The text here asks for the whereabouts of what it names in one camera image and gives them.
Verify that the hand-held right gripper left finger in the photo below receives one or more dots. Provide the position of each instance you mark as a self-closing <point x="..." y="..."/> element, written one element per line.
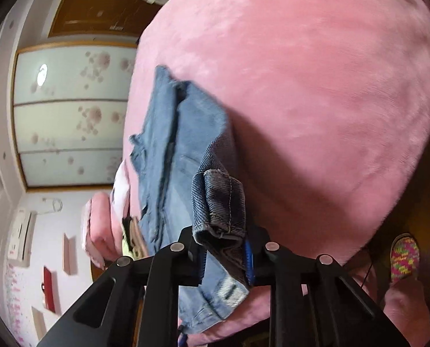
<point x="189" y="267"/>

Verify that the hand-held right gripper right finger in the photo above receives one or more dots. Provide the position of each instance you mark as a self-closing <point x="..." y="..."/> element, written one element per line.
<point x="250" y="260"/>

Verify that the blue denim jacket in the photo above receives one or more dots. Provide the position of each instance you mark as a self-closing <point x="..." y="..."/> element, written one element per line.
<point x="179" y="144"/>

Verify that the cream folded garment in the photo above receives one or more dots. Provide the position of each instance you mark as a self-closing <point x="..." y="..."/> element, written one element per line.
<point x="140" y="240"/>

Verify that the light green folded garment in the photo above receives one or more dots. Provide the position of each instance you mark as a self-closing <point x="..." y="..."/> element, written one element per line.
<point x="127" y="250"/>

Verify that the black folded garment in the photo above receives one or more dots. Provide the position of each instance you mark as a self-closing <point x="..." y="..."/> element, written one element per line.
<point x="126" y="224"/>

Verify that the folded pink quilt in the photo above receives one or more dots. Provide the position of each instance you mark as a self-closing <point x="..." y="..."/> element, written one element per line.
<point x="101" y="224"/>

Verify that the colourful knitted slipper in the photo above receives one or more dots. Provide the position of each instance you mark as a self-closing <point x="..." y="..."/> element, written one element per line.
<point x="404" y="256"/>

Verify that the person's right leg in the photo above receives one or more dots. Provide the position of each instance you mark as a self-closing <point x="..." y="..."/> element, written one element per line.
<point x="403" y="303"/>

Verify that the pink bed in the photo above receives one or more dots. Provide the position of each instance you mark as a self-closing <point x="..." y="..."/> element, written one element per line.
<point x="291" y="97"/>

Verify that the white air conditioner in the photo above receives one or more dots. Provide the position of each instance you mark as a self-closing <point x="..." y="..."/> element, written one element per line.
<point x="20" y="236"/>

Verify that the floral sliding wardrobe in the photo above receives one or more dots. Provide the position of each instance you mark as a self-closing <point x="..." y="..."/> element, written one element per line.
<point x="67" y="115"/>

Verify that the wooden door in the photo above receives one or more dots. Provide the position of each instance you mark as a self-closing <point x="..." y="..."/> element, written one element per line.
<point x="99" y="14"/>

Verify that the small wall shelf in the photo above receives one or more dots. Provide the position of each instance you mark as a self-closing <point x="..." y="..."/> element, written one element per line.
<point x="38" y="321"/>
<point x="70" y="255"/>

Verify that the red wall shelf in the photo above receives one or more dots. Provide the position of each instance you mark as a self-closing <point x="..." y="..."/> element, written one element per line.
<point x="50" y="289"/>

